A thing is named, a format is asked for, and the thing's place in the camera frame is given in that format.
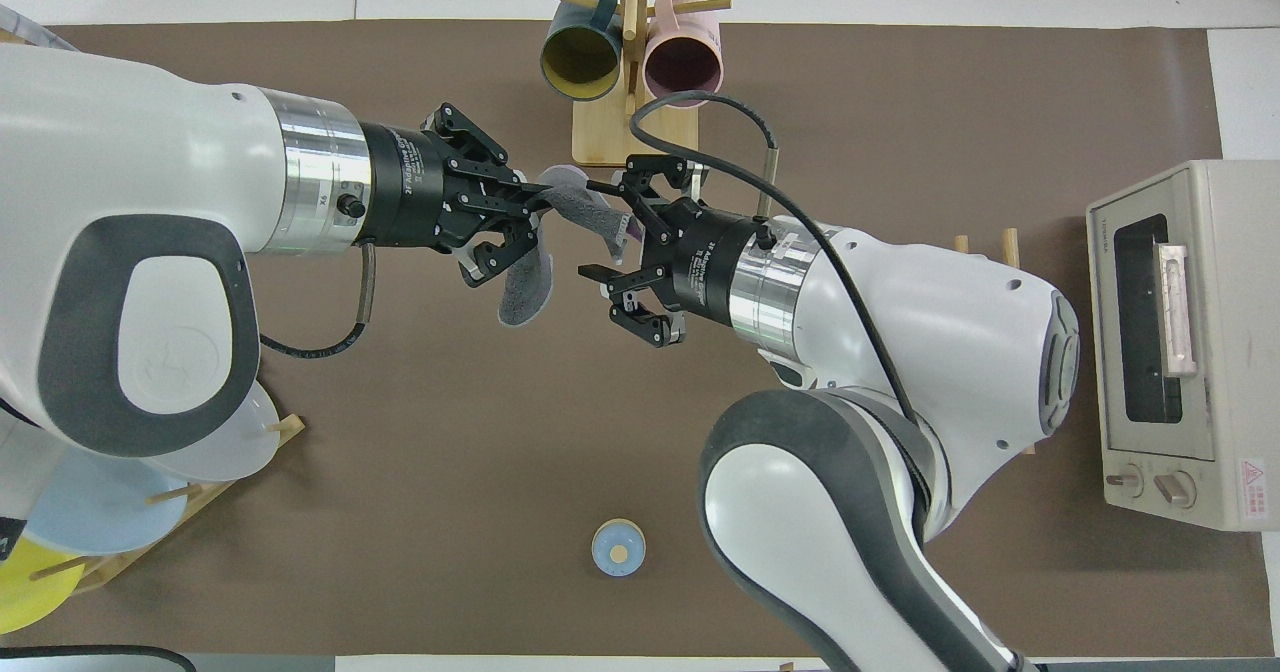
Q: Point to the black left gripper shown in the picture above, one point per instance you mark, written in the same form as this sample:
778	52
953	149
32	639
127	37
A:
400	187

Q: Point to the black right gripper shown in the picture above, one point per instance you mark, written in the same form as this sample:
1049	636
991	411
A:
710	267

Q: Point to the purple and grey towel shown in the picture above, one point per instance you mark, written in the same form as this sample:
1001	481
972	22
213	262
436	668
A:
525	292

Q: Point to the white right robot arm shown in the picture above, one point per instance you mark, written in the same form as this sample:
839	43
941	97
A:
900	302

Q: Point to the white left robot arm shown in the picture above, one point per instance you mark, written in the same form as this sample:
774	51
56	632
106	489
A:
120	152

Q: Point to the wooden plate rack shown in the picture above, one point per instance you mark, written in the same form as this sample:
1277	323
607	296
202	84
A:
215	492

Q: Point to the wooden mug tree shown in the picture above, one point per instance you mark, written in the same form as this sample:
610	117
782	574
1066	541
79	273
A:
605	137

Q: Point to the dark teal mug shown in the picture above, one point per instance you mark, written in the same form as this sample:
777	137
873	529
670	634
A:
580	57

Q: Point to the pink mug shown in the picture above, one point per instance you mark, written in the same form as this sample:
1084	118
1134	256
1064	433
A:
683	62

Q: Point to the brown table mat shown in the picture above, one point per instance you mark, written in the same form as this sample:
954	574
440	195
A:
450	452

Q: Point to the blue jar with wooden knob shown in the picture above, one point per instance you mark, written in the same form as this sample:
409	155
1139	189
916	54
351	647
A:
618	549

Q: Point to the grey plate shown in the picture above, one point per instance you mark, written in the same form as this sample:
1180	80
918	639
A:
235	447

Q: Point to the light blue plate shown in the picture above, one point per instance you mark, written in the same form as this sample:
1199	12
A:
100	507

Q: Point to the marble pattern panel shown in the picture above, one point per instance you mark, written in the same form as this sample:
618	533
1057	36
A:
20	20

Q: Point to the beige toaster oven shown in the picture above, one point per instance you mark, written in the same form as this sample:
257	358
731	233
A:
1230	412

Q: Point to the yellow plate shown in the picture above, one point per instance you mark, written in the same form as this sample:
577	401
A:
25	592

